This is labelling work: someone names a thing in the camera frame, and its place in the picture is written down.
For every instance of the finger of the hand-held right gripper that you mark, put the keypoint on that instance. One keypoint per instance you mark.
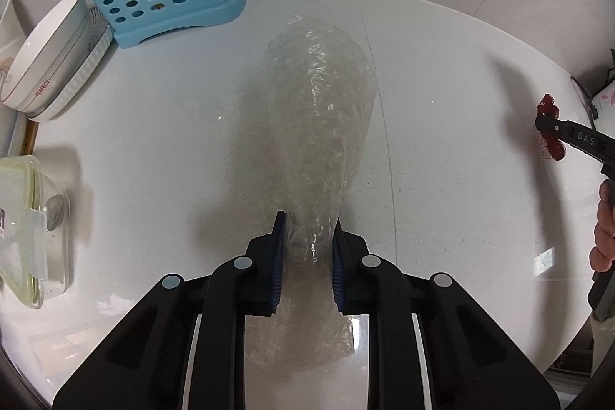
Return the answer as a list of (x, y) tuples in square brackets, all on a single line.
[(550, 125)]

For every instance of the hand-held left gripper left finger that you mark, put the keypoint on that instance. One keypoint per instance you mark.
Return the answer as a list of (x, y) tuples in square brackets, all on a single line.
[(277, 261)]

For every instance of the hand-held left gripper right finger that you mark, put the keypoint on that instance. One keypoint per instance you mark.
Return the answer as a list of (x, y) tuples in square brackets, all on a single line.
[(338, 270)]

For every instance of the red mesh ribbon wrapper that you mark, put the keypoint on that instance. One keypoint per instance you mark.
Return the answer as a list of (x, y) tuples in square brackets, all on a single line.
[(552, 149)]

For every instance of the clear bubble wrap sheet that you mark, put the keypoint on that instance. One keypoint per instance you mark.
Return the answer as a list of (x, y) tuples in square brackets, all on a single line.
[(317, 126)]

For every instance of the person's right hand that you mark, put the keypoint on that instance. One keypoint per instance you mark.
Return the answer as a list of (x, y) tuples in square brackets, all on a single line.
[(605, 227)]

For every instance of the white rice cooker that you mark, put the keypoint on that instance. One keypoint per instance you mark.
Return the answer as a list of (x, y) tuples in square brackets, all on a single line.
[(606, 100)]

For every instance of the glass container green lid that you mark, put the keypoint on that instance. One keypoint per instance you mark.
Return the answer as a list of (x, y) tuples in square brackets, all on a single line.
[(24, 218)]

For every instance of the white ridged plate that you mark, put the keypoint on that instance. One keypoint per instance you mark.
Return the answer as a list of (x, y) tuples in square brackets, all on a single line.
[(81, 74)]

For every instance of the white bowl with red print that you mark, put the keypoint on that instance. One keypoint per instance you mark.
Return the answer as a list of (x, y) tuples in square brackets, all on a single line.
[(43, 49)]

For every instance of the white angled holder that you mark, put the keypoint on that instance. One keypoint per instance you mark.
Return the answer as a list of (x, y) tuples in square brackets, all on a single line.
[(9, 21)]

